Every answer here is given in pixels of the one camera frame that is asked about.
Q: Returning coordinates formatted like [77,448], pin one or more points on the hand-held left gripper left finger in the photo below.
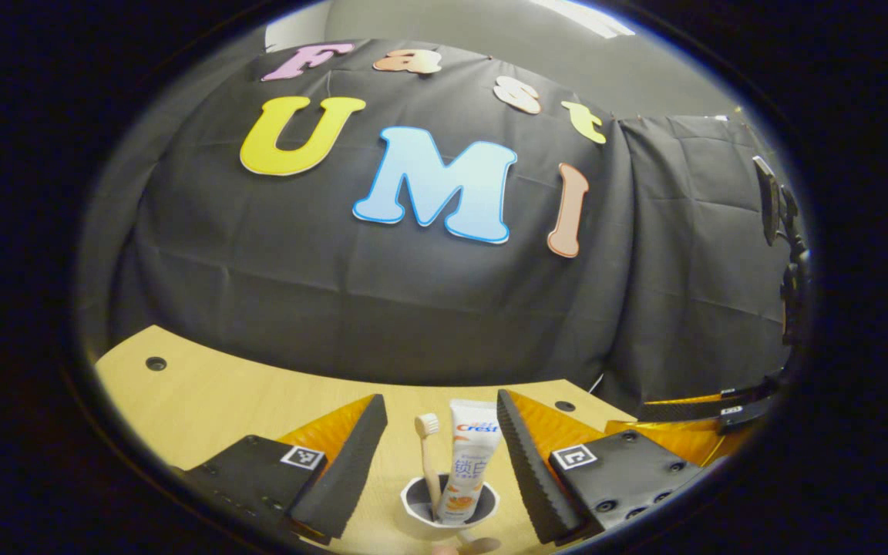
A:
[351,470]

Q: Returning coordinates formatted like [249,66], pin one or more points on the white toothpaste tube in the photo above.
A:
[471,462]

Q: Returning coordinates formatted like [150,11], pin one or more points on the cream toothbrush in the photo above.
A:
[428,455]

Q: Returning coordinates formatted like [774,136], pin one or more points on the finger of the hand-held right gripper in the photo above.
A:
[691,438]
[691,410]

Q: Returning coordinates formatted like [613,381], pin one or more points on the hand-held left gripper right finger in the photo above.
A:
[529,470]

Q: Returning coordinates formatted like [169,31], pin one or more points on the wooden desktop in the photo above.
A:
[213,401]

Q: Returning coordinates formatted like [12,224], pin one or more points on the black backdrop cloth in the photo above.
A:
[297,293]

